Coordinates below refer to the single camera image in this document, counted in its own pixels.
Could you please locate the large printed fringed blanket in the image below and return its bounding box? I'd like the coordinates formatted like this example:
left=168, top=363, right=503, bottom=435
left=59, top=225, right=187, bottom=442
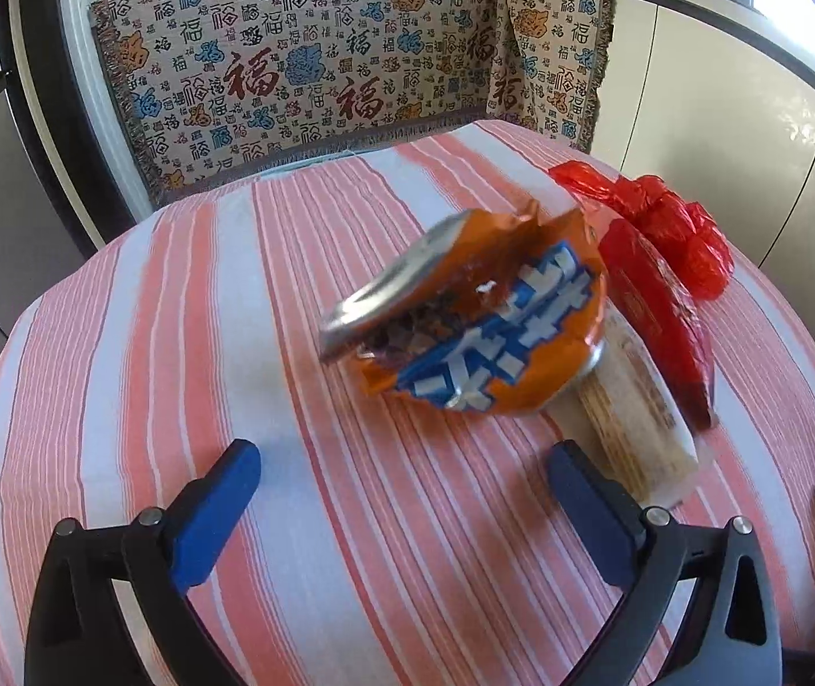
left=89, top=0, right=501, bottom=205

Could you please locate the narrow printed fringed blanket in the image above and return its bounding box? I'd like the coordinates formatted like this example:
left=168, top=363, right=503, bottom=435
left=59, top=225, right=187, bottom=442
left=486, top=0, right=612, bottom=151

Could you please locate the orange snack packet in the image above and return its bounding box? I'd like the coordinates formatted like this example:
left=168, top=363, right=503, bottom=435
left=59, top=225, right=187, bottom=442
left=318, top=201, right=609, bottom=419

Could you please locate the red shiny packet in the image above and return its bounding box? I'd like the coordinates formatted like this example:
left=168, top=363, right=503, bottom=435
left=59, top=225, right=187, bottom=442
left=597, top=218, right=719, bottom=433

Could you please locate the white kitchen cabinet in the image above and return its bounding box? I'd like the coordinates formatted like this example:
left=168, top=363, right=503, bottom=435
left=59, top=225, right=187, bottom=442
left=589, top=0, right=815, bottom=280

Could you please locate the grey tall cabinet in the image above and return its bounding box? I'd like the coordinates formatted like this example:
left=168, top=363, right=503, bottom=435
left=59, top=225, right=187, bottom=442
left=0, top=0, right=137, bottom=358

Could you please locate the beige long packet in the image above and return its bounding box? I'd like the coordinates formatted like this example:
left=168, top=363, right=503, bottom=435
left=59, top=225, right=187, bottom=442
left=546, top=304, right=701, bottom=508

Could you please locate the red plastic bag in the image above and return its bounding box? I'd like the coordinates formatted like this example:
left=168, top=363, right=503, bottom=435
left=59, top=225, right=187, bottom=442
left=549, top=161, right=736, bottom=301

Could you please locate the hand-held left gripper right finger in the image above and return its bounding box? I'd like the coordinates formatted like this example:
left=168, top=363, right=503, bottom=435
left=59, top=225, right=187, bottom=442
left=549, top=441, right=784, bottom=686

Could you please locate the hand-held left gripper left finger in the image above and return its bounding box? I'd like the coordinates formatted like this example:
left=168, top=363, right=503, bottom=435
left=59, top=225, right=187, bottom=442
left=23, top=439, right=263, bottom=686

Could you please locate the round table, striped pink cloth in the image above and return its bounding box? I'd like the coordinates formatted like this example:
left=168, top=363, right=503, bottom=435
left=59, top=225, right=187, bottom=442
left=0, top=118, right=815, bottom=686

